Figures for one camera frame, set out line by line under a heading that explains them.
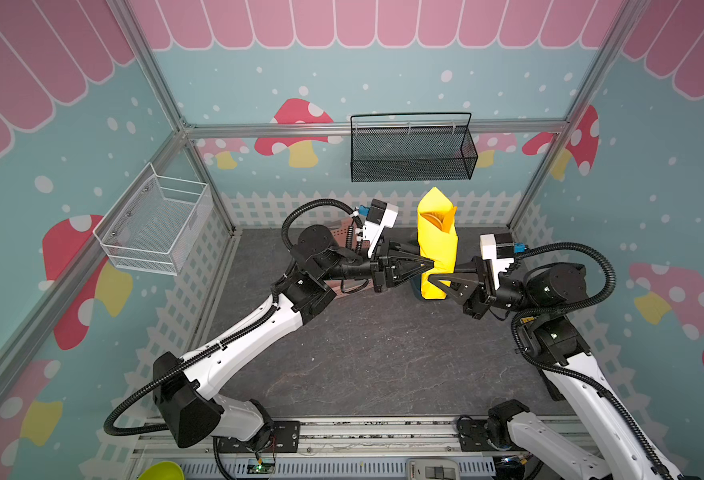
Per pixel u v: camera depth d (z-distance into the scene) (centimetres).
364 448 74
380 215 46
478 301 48
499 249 45
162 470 68
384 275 48
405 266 48
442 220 44
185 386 39
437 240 48
